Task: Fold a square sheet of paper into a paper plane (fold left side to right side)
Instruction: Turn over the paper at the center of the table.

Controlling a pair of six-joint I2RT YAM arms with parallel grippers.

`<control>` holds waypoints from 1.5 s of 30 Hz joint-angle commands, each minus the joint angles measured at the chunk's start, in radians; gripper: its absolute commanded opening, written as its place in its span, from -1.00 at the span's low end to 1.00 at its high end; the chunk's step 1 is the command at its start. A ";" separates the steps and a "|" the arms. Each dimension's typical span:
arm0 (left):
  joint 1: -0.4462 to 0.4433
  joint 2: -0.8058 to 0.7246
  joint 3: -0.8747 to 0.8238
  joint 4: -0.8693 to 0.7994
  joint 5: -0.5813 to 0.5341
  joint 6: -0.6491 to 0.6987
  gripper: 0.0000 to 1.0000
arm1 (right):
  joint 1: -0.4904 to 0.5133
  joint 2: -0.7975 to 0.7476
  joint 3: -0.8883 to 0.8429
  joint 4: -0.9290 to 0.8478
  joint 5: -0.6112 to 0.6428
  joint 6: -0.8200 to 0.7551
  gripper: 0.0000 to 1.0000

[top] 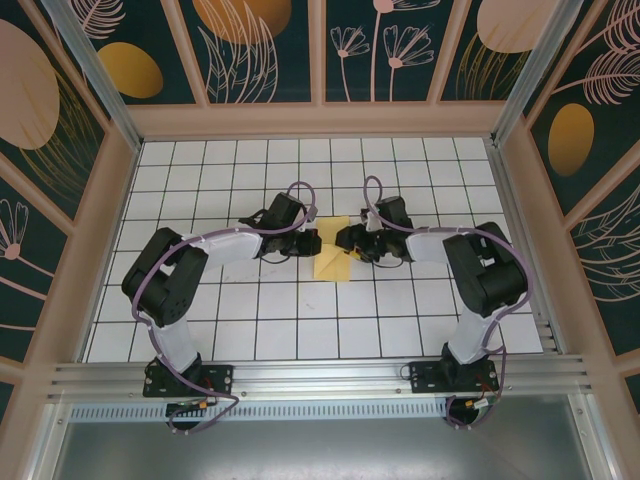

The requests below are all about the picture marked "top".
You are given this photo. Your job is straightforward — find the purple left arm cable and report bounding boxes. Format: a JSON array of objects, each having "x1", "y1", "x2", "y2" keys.
[{"x1": 130, "y1": 179, "x2": 321, "y2": 436}]

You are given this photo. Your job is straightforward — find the aluminium mounting rail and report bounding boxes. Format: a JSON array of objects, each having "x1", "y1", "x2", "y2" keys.
[{"x1": 47, "y1": 354, "x2": 599, "y2": 401}]

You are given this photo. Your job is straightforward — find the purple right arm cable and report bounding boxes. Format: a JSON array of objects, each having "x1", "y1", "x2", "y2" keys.
[{"x1": 362, "y1": 174, "x2": 534, "y2": 432}]

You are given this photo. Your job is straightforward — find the grey metal sheet panel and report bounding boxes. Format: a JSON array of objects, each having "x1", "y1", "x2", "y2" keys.
[{"x1": 47, "y1": 394, "x2": 601, "y2": 480}]

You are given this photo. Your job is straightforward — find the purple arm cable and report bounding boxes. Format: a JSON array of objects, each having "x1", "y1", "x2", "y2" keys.
[
  {"x1": 362, "y1": 174, "x2": 534, "y2": 432},
  {"x1": 130, "y1": 179, "x2": 321, "y2": 436}
]

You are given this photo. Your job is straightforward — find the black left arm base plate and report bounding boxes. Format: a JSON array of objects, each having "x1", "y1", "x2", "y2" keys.
[{"x1": 143, "y1": 363, "x2": 236, "y2": 399}]

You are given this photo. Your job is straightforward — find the slotted grey cable duct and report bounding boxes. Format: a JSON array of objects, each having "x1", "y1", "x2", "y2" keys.
[{"x1": 69, "y1": 403, "x2": 451, "y2": 422}]

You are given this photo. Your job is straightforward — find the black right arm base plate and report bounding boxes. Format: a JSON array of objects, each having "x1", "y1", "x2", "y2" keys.
[{"x1": 408, "y1": 360, "x2": 500, "y2": 396}]

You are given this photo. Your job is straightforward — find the white grid mat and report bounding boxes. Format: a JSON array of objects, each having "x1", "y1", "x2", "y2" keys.
[{"x1": 79, "y1": 138, "x2": 546, "y2": 362}]

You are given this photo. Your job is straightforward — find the aluminium frame post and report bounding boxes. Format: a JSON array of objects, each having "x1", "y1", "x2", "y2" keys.
[
  {"x1": 489, "y1": 0, "x2": 594, "y2": 149},
  {"x1": 39, "y1": 0, "x2": 145, "y2": 154}
]

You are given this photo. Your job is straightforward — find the yellow cloth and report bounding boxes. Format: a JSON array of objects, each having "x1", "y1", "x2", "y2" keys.
[{"x1": 310, "y1": 214, "x2": 352, "y2": 282}]

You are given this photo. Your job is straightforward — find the aluminium side rail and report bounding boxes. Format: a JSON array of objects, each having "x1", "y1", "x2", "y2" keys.
[{"x1": 487, "y1": 142, "x2": 569, "y2": 359}]

